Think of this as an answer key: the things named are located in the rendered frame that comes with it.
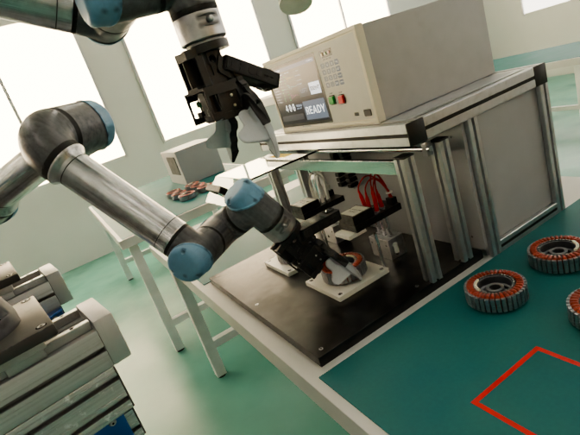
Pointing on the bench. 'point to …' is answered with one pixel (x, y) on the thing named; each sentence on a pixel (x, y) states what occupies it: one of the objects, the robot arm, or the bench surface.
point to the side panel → (515, 167)
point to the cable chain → (344, 173)
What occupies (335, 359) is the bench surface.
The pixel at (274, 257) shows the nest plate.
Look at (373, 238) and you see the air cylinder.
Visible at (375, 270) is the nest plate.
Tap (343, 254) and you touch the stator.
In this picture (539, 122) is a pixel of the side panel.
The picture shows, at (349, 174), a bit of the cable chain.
